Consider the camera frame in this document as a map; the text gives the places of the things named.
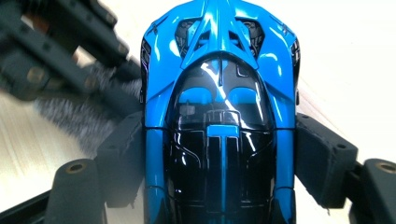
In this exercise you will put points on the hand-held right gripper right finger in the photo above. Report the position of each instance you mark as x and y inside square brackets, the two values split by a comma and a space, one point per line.
[323, 161]

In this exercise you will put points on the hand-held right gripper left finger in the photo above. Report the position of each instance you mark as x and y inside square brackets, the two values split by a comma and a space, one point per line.
[123, 161]

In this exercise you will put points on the grey cloth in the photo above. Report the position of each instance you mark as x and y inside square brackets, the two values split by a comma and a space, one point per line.
[81, 121]

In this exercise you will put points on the blue toy car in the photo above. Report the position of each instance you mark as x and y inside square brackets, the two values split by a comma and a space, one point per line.
[218, 93]

